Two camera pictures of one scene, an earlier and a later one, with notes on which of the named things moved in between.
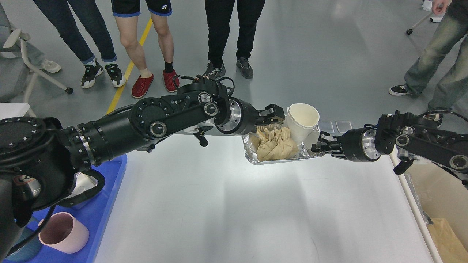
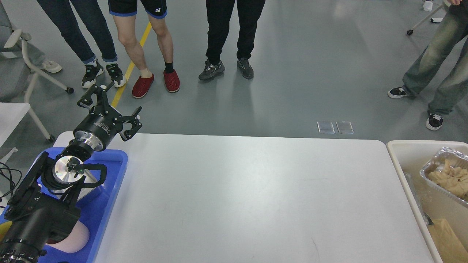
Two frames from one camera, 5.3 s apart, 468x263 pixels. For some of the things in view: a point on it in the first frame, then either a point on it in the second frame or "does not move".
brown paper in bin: (449, 247) does not move
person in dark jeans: (60, 13) does not move
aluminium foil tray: (250, 144) -> (448, 171)
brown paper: (275, 144) -> (447, 171)
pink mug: (64, 232) does not move
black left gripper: (243, 117) -> (98, 128)
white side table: (8, 110) does not move
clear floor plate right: (343, 126) does not move
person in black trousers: (218, 14) does not move
